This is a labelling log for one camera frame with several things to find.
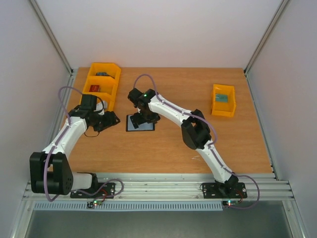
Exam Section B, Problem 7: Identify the right aluminium corner post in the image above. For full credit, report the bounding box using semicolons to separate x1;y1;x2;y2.
244;0;291;76

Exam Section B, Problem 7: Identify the yellow bin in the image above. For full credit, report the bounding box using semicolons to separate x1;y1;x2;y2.
79;93;114;111
88;62;121;84
211;84;236;118
82;76;118;95

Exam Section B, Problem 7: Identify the right small circuit board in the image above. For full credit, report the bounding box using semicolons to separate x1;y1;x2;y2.
222;200;241;207

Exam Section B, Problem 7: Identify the purple cable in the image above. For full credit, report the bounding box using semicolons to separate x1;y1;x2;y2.
43;86;124;202
133;74;261;210

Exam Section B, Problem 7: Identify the small circuit board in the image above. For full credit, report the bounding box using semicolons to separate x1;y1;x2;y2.
222;200;241;207
87;200;103;209

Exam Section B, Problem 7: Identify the aluminium rail frame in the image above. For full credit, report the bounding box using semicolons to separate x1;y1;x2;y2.
22;172;295;201

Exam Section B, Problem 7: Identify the yellow bin right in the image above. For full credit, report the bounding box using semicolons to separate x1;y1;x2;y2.
211;84;236;118

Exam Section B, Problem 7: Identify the yellow bin near left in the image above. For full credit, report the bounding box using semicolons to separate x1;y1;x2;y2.
79;93;114;111

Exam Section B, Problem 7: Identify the black card holder wallet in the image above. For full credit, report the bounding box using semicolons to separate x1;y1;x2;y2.
126;115;155;132

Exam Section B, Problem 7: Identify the left aluminium corner post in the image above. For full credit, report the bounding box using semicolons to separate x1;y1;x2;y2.
28;0;74;75

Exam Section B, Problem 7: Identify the green card in right bin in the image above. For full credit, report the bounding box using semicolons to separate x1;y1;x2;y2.
215;93;228;103

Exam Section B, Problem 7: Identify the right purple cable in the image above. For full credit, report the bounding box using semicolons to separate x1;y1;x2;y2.
133;74;261;210

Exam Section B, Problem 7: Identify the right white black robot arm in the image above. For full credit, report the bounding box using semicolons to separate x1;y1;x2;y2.
128;88;239;198

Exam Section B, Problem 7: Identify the yellow bin middle left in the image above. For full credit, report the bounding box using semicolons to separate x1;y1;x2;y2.
82;76;118;95

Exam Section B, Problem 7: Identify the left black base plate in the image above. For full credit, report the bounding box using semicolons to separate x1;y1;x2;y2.
70;182;115;199

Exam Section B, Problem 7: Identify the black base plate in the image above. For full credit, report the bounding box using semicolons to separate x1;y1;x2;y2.
70;182;115;199
200;182;248;199

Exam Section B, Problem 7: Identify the left small circuit board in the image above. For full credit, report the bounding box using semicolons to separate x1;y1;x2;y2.
87;200;103;209

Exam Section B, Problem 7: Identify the blue credit card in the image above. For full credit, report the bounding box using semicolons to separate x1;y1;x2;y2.
96;72;108;76

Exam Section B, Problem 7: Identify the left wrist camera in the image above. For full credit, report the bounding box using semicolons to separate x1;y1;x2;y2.
95;101;107;115

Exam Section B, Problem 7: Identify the aluminium corner post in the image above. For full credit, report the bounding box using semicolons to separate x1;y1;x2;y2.
244;0;291;76
28;0;74;75

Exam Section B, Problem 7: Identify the red card in bin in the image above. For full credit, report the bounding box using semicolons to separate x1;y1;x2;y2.
89;85;101;92

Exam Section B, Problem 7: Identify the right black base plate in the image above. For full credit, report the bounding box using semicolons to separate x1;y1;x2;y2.
200;182;248;199

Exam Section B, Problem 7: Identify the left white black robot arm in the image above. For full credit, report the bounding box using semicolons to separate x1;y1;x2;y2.
29;94;120;197

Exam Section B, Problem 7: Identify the yellow bin far left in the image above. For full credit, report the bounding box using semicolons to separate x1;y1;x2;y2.
88;62;121;84

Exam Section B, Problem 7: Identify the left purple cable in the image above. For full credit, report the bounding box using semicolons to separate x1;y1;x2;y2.
43;86;124;202

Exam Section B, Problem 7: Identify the grey slotted cable duct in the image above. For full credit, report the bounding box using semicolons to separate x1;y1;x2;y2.
34;201;222;212

